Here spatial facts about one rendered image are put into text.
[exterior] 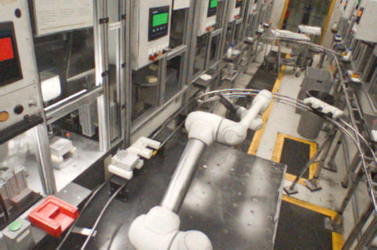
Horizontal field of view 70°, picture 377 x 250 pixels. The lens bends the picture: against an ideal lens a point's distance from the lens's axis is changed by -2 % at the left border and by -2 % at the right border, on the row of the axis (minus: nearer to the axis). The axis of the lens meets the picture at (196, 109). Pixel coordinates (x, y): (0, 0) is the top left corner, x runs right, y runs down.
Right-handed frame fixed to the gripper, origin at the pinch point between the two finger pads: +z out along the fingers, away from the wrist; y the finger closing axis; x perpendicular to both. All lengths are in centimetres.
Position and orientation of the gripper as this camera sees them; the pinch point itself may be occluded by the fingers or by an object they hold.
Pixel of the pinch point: (221, 98)
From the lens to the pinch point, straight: 217.6
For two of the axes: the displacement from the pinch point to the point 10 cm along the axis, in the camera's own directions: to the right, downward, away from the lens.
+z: -6.1, -5.2, 6.0
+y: 2.6, 5.8, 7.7
